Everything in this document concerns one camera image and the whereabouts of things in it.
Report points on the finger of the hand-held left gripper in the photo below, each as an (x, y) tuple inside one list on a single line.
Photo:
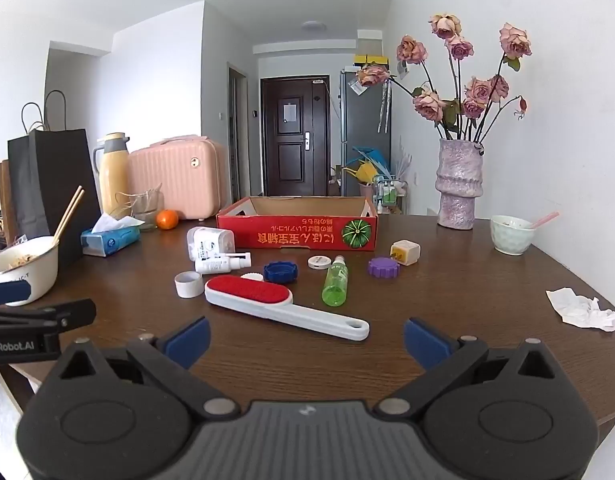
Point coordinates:
[(7, 292)]

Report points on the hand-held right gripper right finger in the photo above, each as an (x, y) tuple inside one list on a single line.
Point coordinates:
[(427, 344)]

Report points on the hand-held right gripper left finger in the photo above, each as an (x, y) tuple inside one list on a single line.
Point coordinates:
[(190, 342)]

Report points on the white red lint brush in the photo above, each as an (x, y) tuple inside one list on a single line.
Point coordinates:
[(267, 300)]

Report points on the white yellow plug adapter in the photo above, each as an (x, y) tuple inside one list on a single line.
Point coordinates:
[(405, 252)]

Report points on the green spray bottle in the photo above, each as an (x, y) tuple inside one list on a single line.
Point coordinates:
[(335, 285)]

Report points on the blue ridged cap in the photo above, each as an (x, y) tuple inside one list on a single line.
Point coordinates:
[(280, 272)]

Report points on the red cardboard box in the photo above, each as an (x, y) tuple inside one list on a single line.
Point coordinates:
[(297, 234)]

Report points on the white enamel bowl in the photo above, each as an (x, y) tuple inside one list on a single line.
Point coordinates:
[(22, 275)]

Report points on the small white spray bottle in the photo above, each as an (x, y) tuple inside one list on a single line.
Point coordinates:
[(217, 263)]

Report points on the purple ridged cap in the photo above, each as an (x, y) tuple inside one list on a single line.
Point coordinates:
[(383, 267)]

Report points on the white ridged cap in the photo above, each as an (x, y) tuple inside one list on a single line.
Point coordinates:
[(251, 276)]

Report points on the wooden chopstick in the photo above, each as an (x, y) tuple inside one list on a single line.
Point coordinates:
[(66, 216), (73, 212)]

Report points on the white pill bottle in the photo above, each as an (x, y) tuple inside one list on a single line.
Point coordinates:
[(207, 242)]

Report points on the grey paper bag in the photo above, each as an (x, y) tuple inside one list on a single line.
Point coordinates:
[(18, 185)]

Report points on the blue tissue pack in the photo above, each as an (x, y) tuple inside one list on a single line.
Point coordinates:
[(110, 242)]

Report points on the orange tangerine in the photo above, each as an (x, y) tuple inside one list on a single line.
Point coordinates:
[(167, 219)]

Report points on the black paper bag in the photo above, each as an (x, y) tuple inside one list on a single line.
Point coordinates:
[(62, 180)]

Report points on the pale green dimpled bowl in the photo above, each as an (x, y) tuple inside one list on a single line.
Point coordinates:
[(510, 240)]

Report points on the small white round lid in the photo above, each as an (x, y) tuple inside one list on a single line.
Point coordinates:
[(320, 262)]

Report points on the glass jar with twine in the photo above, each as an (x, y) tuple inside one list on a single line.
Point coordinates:
[(143, 207)]

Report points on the yellow thermos jug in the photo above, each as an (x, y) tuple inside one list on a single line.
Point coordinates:
[(112, 180)]

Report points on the metal storage trolley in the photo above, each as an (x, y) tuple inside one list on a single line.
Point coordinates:
[(390, 192)]

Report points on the purple ceramic vase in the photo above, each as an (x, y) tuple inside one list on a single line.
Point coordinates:
[(457, 190)]

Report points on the crumpled white tissue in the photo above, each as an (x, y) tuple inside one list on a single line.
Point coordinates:
[(582, 310)]

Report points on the pink suitcase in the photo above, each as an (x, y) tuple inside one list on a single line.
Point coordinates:
[(177, 180)]

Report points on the pink spoon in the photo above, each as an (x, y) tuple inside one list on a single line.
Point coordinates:
[(545, 220)]

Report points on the blue yellow folded items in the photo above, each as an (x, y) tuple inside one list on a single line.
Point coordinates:
[(367, 167)]

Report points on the dark brown door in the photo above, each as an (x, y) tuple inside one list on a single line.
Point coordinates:
[(292, 160)]

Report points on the grey refrigerator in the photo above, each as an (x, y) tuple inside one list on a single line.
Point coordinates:
[(360, 125)]

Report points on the white folded umbrella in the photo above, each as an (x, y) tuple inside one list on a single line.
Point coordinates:
[(384, 107)]

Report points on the dried pink rose bouquet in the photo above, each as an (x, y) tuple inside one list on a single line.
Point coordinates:
[(480, 91)]

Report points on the yellow box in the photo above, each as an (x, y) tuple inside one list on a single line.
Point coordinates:
[(370, 60)]

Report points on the wall poster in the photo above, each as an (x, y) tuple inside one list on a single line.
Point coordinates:
[(401, 69)]

